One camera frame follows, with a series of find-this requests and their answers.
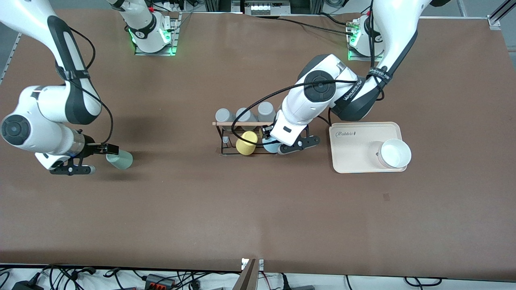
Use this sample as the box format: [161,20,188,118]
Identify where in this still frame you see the short black table cable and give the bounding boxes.
[318,12,352,26]

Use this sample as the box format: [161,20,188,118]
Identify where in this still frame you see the tan camera mount beam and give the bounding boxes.
[233,259,258,290]

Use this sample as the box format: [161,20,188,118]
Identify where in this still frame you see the grey cup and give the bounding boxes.
[258,101,277,122]
[236,107,258,131]
[215,108,237,132]

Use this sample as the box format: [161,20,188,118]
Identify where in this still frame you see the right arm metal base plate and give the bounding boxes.
[134,12,179,56]

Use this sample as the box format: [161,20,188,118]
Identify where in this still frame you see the grey block with orange levers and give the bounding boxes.
[143,274,177,289]

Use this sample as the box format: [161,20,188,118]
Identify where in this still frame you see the pale green cup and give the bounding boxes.
[106,150,133,170]

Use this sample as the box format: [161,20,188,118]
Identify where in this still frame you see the yellow cup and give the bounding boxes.
[236,131,258,155]

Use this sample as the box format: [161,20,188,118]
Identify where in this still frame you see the light blue cup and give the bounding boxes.
[263,137,283,154]

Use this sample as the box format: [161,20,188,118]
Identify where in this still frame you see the black wire cup rack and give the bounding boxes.
[212,121,283,156]

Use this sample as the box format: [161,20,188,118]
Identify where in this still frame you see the pink plastic tray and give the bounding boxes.
[329,122,408,174]

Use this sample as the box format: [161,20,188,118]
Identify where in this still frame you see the long black table cable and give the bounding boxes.
[258,15,351,36]

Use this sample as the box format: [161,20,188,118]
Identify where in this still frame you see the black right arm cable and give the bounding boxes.
[67,26,114,145]

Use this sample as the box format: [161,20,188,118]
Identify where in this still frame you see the grey connector box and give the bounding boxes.
[244,0,291,16]

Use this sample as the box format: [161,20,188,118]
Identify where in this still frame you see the black power adapter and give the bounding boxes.
[12,280,44,290]

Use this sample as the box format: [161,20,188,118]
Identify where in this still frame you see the white bowl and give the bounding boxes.
[378,138,412,169]

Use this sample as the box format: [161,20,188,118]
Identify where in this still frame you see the perforated metal table rail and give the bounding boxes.
[0,32,21,83]

